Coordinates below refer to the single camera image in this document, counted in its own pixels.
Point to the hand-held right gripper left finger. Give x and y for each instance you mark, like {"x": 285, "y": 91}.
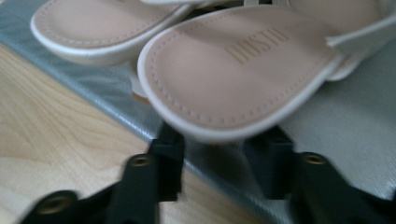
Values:
{"x": 168, "y": 161}

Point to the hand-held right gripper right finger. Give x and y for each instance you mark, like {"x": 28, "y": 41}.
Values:
{"x": 271, "y": 165}

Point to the grey textured mat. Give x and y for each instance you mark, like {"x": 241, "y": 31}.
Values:
{"x": 342, "y": 130}

